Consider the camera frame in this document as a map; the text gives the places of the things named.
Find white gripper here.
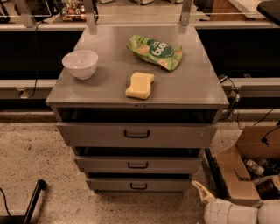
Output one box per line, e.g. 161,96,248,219
192,180,258,224

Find can inside cardboard box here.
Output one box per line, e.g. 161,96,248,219
244,158,264,176

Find grey drawer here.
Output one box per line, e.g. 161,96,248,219
74,156,201,174
86,178,191,192
57,122,217,148

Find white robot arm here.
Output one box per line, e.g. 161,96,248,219
192,181,280,224

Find basket of colourful items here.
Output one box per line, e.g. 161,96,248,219
60,0,86,22

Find cardboard box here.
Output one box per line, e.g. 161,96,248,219
215,126,280,207

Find grey top drawer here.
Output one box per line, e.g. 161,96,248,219
57,122,217,148

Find white bowl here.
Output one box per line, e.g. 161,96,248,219
62,50,99,80

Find grey bottom drawer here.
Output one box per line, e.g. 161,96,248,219
86,178,191,192

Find grey middle drawer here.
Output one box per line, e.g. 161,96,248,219
74,156,201,174

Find yellow sponge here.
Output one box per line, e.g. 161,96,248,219
125,72,155,100

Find grey metal drawer cabinet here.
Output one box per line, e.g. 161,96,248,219
46,25,228,181

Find black cables on right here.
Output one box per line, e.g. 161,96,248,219
218,73,242,122

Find green chip bag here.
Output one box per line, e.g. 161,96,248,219
127,35,183,71

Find black metal stand leg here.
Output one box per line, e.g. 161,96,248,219
0,179,47,224

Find black bar beside cabinet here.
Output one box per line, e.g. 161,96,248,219
205,148,228,199

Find black cable on left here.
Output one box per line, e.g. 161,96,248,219
28,20,49,99

